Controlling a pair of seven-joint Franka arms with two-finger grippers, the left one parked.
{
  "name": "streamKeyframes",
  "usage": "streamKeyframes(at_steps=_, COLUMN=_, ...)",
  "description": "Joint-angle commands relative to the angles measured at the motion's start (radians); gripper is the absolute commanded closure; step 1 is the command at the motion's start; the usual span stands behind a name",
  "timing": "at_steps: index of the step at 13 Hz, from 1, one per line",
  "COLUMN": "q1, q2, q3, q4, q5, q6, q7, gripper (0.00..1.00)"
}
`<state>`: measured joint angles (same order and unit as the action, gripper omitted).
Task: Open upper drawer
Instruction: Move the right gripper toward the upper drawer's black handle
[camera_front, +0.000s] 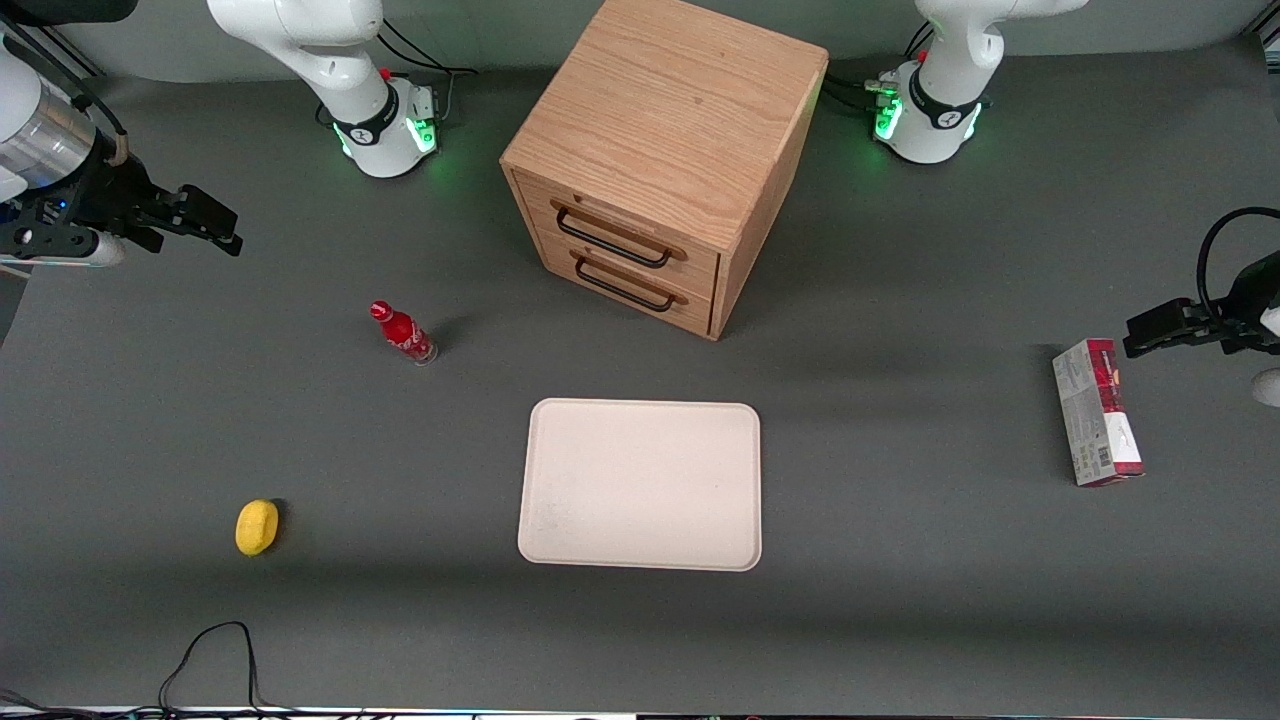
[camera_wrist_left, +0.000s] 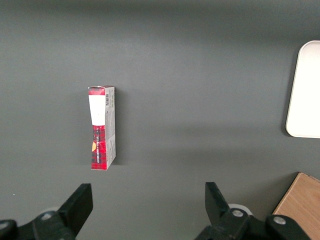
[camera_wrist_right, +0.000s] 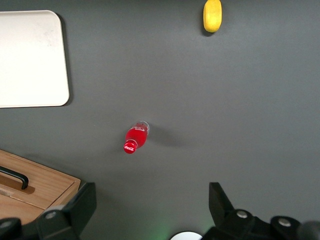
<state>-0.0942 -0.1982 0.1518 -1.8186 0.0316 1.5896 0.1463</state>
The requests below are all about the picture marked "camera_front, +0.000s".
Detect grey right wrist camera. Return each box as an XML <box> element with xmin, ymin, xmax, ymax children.
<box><xmin>0</xmin><ymin>228</ymin><xmax>128</xmax><ymax>270</ymax></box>

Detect grey and red carton box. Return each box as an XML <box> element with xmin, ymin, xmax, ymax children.
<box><xmin>1051</xmin><ymin>337</ymin><xmax>1147</xmax><ymax>489</ymax></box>

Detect thin black table cable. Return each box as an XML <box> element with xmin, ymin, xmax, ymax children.
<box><xmin>0</xmin><ymin>620</ymin><xmax>301</xmax><ymax>720</ymax></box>

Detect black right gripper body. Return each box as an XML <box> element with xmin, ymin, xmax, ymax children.
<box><xmin>0</xmin><ymin>135</ymin><xmax>183</xmax><ymax>263</ymax></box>

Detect black arm base cables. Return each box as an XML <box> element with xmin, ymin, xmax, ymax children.
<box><xmin>821</xmin><ymin>20</ymin><xmax>937</xmax><ymax>113</ymax></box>
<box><xmin>376</xmin><ymin>18</ymin><xmax>482</xmax><ymax>123</ymax></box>

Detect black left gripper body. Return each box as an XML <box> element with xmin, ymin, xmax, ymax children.
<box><xmin>1194</xmin><ymin>254</ymin><xmax>1280</xmax><ymax>358</ymax></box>

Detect black frame rail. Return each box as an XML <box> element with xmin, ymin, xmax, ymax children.
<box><xmin>0</xmin><ymin>18</ymin><xmax>103</xmax><ymax>81</ymax></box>

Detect black looped gripper cable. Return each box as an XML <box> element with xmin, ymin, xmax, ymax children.
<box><xmin>1196</xmin><ymin>206</ymin><xmax>1280</xmax><ymax>323</ymax></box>

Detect beige plastic tray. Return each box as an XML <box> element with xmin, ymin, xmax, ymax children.
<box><xmin>516</xmin><ymin>397</ymin><xmax>764</xmax><ymax>573</ymax></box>

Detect wooden drawer cabinet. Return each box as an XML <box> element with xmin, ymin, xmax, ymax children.
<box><xmin>499</xmin><ymin>0</ymin><xmax>830</xmax><ymax>343</ymax></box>

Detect black metal drawer handle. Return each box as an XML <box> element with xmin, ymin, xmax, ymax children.
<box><xmin>574</xmin><ymin>254</ymin><xmax>677</xmax><ymax>313</ymax></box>
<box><xmin>554</xmin><ymin>204</ymin><xmax>674</xmax><ymax>270</ymax></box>

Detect red cola bottle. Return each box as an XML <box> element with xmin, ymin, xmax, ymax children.
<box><xmin>368</xmin><ymin>299</ymin><xmax>440</xmax><ymax>368</ymax></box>

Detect yellow lemon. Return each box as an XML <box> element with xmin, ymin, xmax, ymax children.
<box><xmin>234</xmin><ymin>498</ymin><xmax>281</xmax><ymax>558</ymax></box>

